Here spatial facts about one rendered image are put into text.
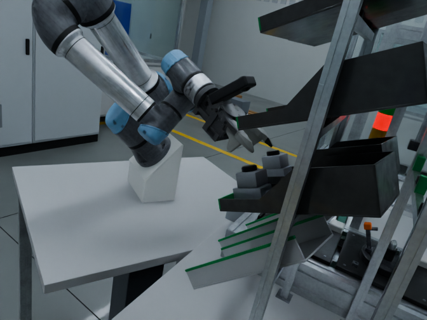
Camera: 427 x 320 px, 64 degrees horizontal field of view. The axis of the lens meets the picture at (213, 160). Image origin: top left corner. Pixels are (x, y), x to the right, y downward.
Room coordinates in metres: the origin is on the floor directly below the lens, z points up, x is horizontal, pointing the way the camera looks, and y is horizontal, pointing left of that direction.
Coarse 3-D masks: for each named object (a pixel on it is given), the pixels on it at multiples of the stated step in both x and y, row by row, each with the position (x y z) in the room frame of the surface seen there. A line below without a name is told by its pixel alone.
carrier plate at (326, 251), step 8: (264, 216) 1.00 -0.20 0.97; (336, 232) 0.99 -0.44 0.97; (328, 240) 0.93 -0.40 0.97; (336, 240) 0.94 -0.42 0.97; (320, 248) 0.87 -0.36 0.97; (328, 248) 0.88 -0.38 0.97; (312, 256) 0.83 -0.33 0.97; (320, 256) 0.83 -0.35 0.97; (328, 256) 0.84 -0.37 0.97; (328, 264) 0.81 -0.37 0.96
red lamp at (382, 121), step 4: (376, 116) 1.09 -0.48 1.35; (380, 116) 1.08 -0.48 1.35; (384, 116) 1.07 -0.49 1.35; (388, 116) 1.06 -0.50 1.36; (392, 116) 1.07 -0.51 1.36; (376, 120) 1.08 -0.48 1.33; (380, 120) 1.07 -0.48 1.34; (384, 120) 1.07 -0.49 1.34; (388, 120) 1.06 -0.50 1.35; (376, 124) 1.08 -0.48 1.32; (380, 124) 1.07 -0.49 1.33; (384, 124) 1.06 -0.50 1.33; (388, 124) 1.07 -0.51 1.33; (376, 128) 1.08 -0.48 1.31; (380, 128) 1.07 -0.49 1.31; (384, 128) 1.06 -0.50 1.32
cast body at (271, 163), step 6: (270, 150) 0.76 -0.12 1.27; (276, 150) 0.74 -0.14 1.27; (264, 156) 0.74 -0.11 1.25; (270, 156) 0.73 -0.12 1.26; (276, 156) 0.72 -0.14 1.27; (282, 156) 0.73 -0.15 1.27; (264, 162) 0.73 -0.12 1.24; (270, 162) 0.73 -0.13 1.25; (276, 162) 0.72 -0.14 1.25; (282, 162) 0.72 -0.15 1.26; (270, 168) 0.73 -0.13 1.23; (276, 168) 0.72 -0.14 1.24; (282, 168) 0.71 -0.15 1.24; (288, 168) 0.73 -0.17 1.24; (270, 174) 0.72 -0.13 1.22; (276, 174) 0.71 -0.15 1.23; (282, 174) 0.71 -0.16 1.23
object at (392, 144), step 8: (336, 144) 0.74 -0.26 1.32; (344, 144) 0.73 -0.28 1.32; (352, 144) 0.72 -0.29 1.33; (360, 144) 0.72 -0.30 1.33; (368, 144) 0.71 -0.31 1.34; (376, 144) 0.59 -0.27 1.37; (384, 144) 0.60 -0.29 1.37; (392, 144) 0.64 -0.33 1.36; (320, 152) 0.63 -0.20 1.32; (328, 152) 0.63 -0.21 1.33; (336, 152) 0.62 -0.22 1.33; (344, 152) 0.61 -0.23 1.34; (352, 152) 0.60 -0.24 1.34; (360, 152) 0.59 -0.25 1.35; (368, 152) 0.59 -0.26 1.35; (280, 176) 0.67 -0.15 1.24
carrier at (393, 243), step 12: (348, 240) 0.95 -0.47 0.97; (360, 240) 0.97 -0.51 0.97; (348, 252) 0.88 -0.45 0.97; (360, 252) 0.88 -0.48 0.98; (372, 252) 0.87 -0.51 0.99; (396, 252) 0.89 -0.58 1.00; (336, 264) 0.81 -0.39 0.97; (348, 264) 0.82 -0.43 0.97; (360, 264) 0.83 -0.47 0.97; (384, 264) 0.82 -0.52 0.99; (420, 264) 0.89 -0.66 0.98; (360, 276) 0.77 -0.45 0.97; (384, 276) 0.79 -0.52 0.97; (420, 276) 0.83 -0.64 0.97; (408, 288) 0.76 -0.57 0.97; (420, 288) 0.77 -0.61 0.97; (408, 300) 0.72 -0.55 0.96; (420, 300) 0.72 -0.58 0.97
